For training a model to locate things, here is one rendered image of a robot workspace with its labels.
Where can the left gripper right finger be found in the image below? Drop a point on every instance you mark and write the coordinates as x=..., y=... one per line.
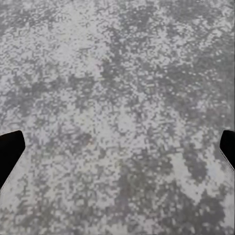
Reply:
x=227, y=145

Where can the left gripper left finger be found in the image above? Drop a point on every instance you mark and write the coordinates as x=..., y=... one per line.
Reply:
x=12, y=146

